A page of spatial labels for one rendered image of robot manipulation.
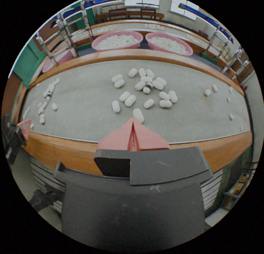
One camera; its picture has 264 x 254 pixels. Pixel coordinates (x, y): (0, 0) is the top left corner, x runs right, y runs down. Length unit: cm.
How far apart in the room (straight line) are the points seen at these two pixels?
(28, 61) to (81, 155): 90
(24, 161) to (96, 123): 163
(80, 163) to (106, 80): 26
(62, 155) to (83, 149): 8
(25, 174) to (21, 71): 141
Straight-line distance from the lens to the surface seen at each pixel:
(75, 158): 27
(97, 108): 28
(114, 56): 38
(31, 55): 101
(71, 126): 31
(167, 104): 26
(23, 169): 179
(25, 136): 39
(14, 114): 80
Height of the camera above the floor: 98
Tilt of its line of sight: 76 degrees down
